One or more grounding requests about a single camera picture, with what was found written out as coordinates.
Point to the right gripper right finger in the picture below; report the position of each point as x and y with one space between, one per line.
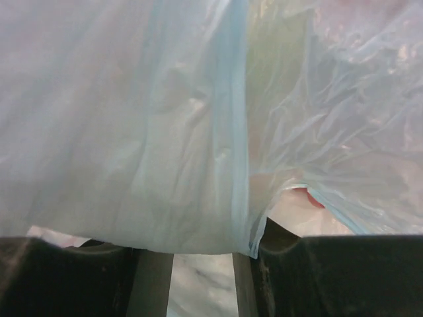
330 275

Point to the light blue plastic bag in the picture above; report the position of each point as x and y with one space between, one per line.
175 126

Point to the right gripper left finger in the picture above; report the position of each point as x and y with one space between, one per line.
96 279

